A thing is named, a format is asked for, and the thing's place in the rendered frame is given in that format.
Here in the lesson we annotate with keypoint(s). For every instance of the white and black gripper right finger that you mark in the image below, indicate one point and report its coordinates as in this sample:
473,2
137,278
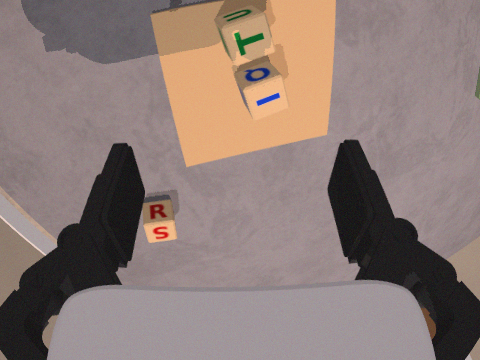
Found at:
387,249

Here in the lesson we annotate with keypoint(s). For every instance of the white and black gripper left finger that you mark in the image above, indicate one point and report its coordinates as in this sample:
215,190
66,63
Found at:
106,234

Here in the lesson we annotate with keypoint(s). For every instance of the tan wooden letter block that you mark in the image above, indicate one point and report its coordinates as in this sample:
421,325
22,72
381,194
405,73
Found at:
263,90
158,221
245,34

